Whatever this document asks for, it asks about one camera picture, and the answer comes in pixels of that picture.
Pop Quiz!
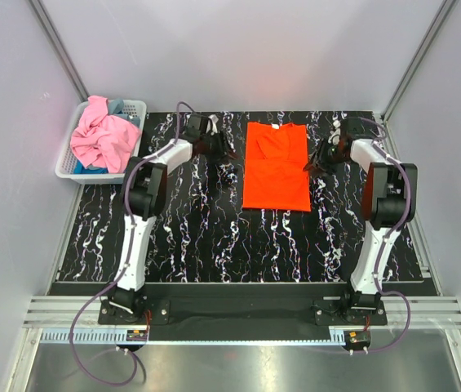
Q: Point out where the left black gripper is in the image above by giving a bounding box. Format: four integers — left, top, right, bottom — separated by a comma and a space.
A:
199, 130, 236, 166

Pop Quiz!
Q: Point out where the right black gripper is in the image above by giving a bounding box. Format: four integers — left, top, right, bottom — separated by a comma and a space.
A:
303, 138, 348, 177

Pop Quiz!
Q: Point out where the orange t shirt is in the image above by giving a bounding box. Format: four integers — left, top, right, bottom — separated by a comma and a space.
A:
242, 122, 311, 212

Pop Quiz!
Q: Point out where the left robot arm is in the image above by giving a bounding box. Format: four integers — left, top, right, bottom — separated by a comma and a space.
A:
102, 113, 237, 323

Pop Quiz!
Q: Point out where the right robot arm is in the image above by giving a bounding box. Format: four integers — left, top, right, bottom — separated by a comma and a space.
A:
304, 117, 418, 326

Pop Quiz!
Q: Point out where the pink t shirt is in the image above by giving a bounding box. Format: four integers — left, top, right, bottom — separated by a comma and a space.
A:
69, 95, 143, 175

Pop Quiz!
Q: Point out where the grey t shirt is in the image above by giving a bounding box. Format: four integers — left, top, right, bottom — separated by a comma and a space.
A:
107, 98, 125, 115

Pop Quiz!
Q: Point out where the blue t shirt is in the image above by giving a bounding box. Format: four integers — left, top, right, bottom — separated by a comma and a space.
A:
73, 109, 141, 177

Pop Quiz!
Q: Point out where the white plastic basket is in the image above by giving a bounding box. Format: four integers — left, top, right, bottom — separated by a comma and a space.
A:
55, 96, 147, 185

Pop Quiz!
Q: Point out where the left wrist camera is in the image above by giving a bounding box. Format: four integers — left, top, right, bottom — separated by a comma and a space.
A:
206, 114, 219, 136

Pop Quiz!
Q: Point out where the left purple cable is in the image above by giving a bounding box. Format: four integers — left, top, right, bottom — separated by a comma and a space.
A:
69, 100, 198, 387

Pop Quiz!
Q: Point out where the purple cable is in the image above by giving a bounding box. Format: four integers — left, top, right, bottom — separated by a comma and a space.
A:
303, 116, 414, 354
69, 100, 198, 387

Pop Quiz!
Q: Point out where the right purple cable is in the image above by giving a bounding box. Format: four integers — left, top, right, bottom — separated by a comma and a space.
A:
303, 116, 414, 354

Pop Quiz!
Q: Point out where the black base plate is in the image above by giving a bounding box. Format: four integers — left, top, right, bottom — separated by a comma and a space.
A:
98, 283, 388, 343

